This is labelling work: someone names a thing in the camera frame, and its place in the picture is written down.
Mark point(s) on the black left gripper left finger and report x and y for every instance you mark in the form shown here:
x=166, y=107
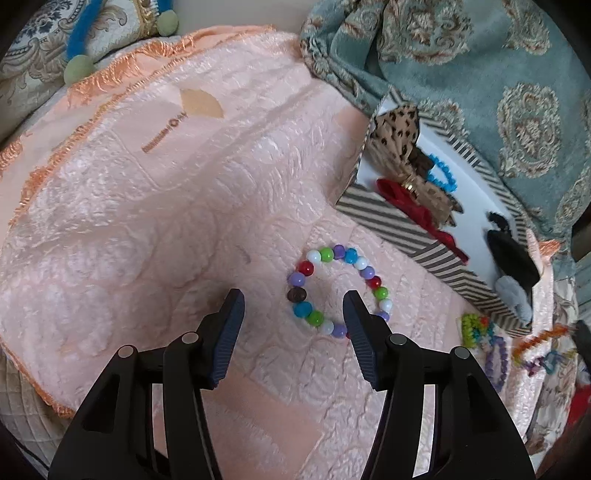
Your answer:
x=143, y=417

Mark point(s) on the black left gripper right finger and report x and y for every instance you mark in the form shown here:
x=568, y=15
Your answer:
x=474, y=434

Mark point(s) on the red satin hair bow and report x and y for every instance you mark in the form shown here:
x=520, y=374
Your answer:
x=399, y=196

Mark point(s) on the leopard print hair bow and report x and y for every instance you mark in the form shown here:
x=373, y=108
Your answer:
x=392, y=139

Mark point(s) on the striped white jewelry box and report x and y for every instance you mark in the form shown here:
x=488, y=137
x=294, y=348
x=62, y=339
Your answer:
x=460, y=172

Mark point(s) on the floral cream bedsheet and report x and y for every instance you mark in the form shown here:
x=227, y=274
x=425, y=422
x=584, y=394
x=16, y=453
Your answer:
x=555, y=304

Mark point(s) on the light blue fluffy scrunchie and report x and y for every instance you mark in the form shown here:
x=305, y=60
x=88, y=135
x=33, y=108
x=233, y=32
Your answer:
x=515, y=298

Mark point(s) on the black velvet hair clip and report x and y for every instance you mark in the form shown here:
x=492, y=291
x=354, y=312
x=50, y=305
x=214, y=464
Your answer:
x=513, y=259

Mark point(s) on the black scrunchie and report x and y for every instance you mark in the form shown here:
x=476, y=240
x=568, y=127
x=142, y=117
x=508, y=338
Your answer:
x=501, y=223

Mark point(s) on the pink quilted bedspread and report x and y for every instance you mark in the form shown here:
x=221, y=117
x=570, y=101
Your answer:
x=183, y=170

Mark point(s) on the teal damask blanket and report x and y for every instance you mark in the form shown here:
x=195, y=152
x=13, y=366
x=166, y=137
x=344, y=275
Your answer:
x=498, y=74

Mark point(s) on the ornate cream pillow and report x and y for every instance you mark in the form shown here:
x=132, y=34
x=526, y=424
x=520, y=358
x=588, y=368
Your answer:
x=33, y=66

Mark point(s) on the blue green plush toy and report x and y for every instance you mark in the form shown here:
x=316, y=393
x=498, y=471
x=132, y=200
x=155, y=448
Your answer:
x=104, y=26

